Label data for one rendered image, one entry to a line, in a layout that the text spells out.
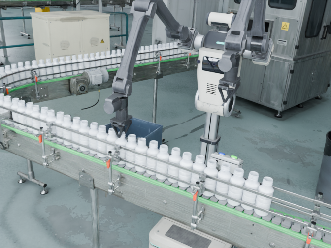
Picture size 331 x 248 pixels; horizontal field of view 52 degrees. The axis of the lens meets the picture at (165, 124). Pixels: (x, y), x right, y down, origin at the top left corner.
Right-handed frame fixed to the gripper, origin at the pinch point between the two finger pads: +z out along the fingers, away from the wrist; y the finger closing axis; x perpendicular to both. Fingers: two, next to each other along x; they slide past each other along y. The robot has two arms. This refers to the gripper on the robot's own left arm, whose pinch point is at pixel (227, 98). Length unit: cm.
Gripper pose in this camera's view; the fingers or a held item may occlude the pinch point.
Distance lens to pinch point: 149.7
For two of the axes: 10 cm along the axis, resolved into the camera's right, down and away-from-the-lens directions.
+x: -8.7, -2.5, 4.3
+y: 4.9, -3.4, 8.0
